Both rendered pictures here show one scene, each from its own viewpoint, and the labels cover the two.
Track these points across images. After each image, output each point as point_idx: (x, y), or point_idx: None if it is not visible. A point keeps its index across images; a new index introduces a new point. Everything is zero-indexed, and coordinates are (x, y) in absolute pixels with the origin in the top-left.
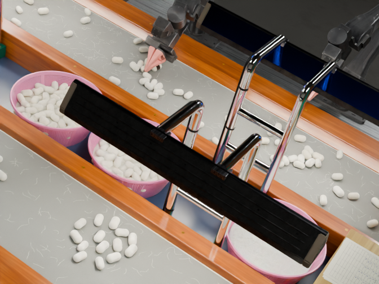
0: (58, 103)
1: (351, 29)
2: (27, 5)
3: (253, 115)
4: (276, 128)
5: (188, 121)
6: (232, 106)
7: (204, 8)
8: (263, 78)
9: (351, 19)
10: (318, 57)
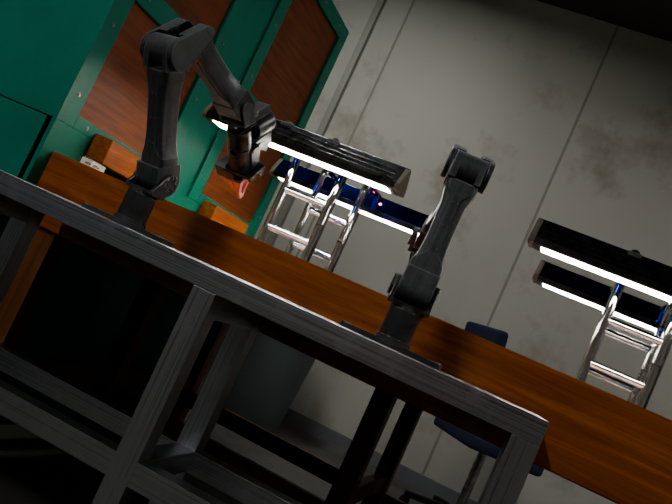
0: None
1: (258, 101)
2: None
3: (314, 197)
4: (294, 189)
5: (363, 204)
6: (331, 208)
7: (409, 178)
8: (276, 248)
9: (251, 97)
10: (300, 128)
